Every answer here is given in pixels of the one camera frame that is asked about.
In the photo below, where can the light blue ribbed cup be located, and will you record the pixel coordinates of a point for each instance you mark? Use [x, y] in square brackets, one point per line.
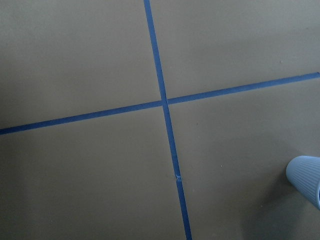
[303, 172]

